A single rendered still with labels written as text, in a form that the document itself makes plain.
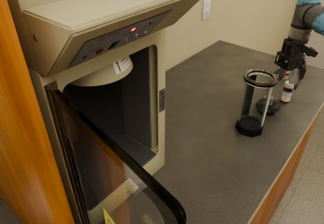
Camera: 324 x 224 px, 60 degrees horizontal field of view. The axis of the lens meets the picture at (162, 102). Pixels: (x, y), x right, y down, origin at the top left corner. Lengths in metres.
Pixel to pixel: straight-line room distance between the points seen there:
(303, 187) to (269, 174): 1.35
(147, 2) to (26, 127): 0.24
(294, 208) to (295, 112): 1.02
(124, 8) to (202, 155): 0.67
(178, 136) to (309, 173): 1.55
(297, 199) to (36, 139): 1.98
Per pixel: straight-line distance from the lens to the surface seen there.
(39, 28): 0.42
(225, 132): 1.08
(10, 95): 0.37
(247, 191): 0.90
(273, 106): 1.21
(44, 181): 0.47
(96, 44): 0.43
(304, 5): 1.12
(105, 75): 0.61
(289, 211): 2.13
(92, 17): 0.39
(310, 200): 2.25
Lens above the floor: 1.62
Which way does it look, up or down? 35 degrees down
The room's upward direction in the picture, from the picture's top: straight up
